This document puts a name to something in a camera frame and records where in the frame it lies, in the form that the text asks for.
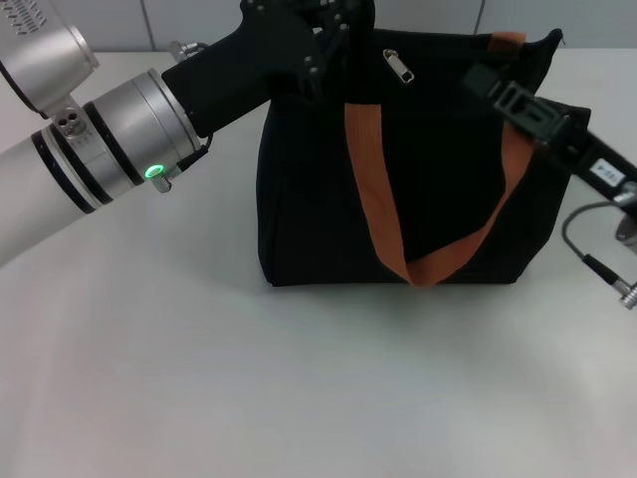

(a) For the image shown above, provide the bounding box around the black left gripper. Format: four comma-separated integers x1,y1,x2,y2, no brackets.
161,0,375,138

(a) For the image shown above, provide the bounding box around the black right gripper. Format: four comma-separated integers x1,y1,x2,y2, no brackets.
462,63,637,200

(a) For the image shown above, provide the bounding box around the silver zipper pull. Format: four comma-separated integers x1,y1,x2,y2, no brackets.
381,48,417,87

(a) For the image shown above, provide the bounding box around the black bag with orange handles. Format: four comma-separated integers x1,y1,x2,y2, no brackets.
257,9,593,290

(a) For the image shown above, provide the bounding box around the left gripper cable with connector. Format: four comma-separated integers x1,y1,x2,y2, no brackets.
166,42,215,178

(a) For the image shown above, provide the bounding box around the gripper cable with connector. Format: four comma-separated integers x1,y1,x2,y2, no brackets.
561,181,637,313
166,42,215,178

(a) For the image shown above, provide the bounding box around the right gripper cable with connector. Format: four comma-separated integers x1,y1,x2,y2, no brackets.
561,181,637,313

